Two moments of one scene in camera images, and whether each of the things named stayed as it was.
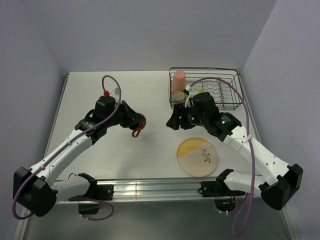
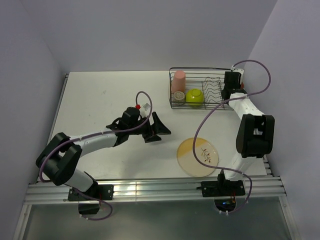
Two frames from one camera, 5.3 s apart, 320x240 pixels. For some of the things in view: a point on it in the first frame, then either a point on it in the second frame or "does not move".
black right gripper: (180, 111) to (239, 81)
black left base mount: (101, 192) does not move
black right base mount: (217, 189) does not move
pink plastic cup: (178, 81) does not move
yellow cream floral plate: (197, 156) does not move
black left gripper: (130, 115) to (158, 128)
